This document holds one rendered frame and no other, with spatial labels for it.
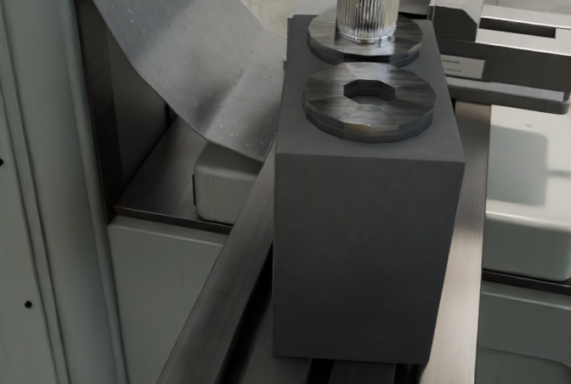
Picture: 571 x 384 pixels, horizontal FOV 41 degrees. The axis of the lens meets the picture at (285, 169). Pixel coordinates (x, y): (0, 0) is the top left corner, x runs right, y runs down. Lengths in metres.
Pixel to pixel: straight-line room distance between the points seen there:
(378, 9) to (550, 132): 0.60
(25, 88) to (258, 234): 0.38
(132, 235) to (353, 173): 0.64
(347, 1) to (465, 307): 0.27
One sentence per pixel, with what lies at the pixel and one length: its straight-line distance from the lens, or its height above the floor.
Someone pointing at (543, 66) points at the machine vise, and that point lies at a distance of 0.94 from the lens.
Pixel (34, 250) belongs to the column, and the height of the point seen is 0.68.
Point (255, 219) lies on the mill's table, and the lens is 0.73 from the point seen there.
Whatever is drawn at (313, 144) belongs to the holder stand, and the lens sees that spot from 0.49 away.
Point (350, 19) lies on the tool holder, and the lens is 0.59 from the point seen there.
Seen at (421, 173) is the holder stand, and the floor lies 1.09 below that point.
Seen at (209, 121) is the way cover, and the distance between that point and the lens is 0.97.
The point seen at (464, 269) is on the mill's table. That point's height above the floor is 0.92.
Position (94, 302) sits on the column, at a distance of 1.17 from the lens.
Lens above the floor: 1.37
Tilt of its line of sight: 34 degrees down
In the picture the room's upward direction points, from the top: 2 degrees clockwise
